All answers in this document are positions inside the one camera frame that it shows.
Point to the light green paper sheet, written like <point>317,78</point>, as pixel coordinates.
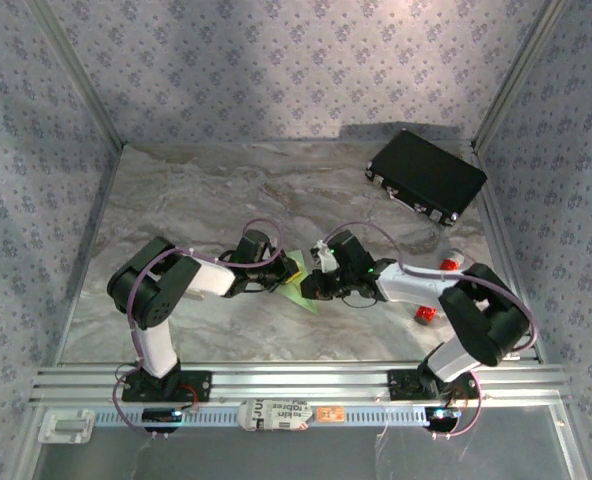
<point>298,295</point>

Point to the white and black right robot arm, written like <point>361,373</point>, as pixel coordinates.
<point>411,285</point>

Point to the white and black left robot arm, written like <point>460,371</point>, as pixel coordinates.
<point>213,277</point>

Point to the red glitter tube white cap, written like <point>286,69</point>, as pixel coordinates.
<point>426,315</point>

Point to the orange sticker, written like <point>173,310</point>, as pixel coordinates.
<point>330,413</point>

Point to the white printed paper roll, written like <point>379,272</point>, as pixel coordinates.
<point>276,415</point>

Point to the black hard case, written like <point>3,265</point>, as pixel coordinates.
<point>426,170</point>

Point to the black right controller board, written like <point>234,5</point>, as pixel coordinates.
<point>441,415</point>

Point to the black controller board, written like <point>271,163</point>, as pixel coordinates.
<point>441,415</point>
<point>161,415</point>

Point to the black left controller board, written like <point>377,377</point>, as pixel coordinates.
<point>161,415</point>

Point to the aluminium mounting rail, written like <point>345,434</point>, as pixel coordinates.
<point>296,382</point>

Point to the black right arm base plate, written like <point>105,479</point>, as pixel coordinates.
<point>406,385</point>

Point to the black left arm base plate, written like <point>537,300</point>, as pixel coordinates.
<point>203,392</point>

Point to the aluminium table side rail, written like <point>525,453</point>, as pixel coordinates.
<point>87,250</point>
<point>498,250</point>

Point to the white plastic bracket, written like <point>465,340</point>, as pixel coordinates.
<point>66,426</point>

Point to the aluminium corner post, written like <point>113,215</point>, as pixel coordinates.
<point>516,75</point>
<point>79,75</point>

